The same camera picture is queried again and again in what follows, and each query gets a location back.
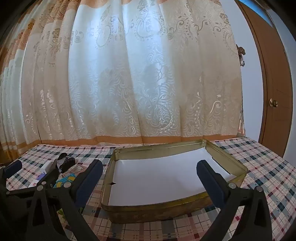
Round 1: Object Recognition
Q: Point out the cream floral lace curtain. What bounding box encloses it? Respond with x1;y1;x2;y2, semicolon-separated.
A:
0;0;246;154

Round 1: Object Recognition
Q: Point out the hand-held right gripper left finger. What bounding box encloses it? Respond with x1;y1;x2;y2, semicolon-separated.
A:
28;159;103;241

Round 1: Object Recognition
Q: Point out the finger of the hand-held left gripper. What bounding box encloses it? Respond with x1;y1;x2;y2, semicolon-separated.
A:
0;160;23;183
6;159;58;196

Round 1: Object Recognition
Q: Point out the white paper liner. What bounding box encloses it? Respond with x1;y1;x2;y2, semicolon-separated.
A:
108;148;236;207

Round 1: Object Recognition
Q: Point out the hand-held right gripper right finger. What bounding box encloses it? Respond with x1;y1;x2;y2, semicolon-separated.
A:
196;159;273;241

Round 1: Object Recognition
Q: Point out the white USB adapter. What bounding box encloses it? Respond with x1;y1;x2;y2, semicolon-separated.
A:
40;161;53;175

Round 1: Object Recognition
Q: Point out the small brown box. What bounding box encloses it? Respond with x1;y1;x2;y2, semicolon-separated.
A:
62;164;86;178

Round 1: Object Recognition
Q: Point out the blue yellow printed packet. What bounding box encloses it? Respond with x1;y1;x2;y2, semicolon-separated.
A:
53;175;77;189

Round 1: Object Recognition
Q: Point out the black hair clip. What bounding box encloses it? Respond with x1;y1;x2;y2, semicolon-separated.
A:
57;153;76;173

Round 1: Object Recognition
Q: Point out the gold metal tin box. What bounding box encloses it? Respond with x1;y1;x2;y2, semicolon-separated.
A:
100;139;248;224

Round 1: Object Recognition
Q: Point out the brass wall hook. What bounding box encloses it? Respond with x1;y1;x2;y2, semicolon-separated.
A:
236;45;246;66

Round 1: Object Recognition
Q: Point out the brown wooden door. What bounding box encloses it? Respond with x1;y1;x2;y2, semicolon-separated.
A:
237;0;296;158

